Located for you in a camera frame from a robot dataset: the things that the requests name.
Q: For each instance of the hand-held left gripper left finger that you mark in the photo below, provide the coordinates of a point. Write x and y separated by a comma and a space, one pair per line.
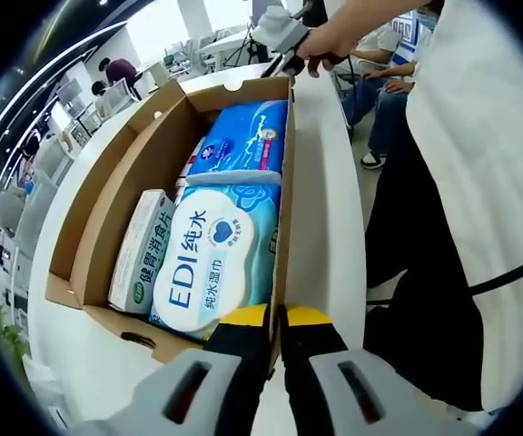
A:
234, 363

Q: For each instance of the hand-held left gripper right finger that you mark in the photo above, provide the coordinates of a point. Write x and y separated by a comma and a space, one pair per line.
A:
316, 377

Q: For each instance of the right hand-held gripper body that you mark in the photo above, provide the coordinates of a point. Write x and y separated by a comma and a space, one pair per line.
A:
279, 27

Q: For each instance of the blue soft item tissue pack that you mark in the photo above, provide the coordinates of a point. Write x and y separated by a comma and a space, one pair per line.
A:
243, 131

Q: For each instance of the teal soft item wipes pack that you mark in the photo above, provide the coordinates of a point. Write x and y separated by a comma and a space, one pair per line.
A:
207, 263

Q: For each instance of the white green medicine box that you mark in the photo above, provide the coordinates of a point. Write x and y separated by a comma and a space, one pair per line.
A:
136, 263

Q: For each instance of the brown cardboard shoe box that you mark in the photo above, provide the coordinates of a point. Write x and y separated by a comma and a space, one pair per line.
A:
102, 195

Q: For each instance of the person's right hand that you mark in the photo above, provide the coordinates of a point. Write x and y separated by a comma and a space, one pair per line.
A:
325, 41

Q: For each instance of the row of white office chairs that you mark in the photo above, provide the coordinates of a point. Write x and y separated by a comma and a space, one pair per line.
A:
189, 52

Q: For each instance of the person's black trousers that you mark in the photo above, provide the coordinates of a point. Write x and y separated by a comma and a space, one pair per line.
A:
425, 295

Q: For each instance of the person in white shirt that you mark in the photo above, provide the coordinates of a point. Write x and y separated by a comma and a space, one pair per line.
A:
479, 136

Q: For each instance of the blue white wall poster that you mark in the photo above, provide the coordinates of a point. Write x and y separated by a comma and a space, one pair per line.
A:
404, 32

